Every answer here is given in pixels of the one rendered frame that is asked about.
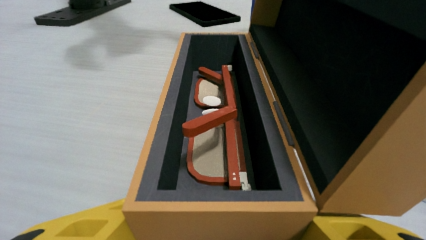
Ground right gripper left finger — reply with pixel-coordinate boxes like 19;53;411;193
19;198;136;240

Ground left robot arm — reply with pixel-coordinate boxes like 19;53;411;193
34;0;132;27

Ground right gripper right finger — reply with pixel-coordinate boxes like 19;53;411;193
301;210;423;240

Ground red-brown glasses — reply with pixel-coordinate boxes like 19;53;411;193
182;65;251;190

